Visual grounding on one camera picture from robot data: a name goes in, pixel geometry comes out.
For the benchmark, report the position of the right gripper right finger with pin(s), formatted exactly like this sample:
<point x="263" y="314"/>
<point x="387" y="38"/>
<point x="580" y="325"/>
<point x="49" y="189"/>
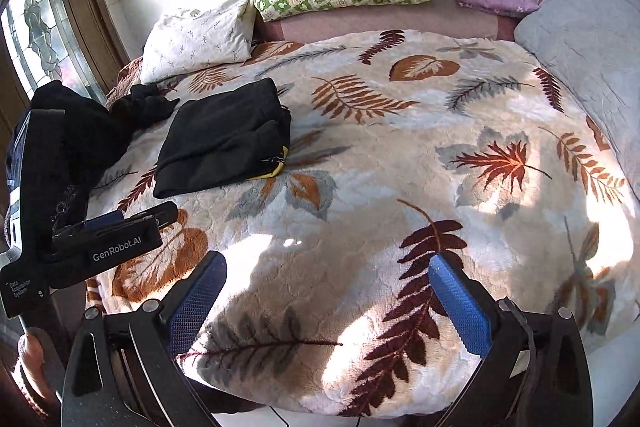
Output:
<point x="533" y="367"/>

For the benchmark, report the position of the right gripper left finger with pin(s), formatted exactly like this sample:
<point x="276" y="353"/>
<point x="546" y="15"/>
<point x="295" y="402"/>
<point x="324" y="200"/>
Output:
<point x="158" y="332"/>

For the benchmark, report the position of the black pants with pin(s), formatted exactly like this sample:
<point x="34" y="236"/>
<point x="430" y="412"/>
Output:
<point x="224" y="138"/>

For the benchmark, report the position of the person's left hand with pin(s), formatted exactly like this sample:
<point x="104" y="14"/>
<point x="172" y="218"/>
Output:
<point x="28" y="374"/>

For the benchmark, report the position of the black clothes pile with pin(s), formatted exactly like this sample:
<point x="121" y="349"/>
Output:
<point x="69" y="164"/>

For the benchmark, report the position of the leaf pattern fleece blanket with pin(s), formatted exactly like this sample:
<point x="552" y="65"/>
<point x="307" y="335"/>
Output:
<point x="403" y="143"/>

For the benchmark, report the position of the white floral pillow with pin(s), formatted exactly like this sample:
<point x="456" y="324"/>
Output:
<point x="192" y="40"/>

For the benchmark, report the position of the light grey pillow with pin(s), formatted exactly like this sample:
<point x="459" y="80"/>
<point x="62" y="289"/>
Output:
<point x="592" y="47"/>

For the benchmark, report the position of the pink quilted bed sheet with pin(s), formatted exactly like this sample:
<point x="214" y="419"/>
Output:
<point x="444" y="17"/>

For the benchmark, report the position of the window with wooden frame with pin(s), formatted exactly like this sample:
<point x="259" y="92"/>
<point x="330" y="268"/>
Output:
<point x="72" y="41"/>

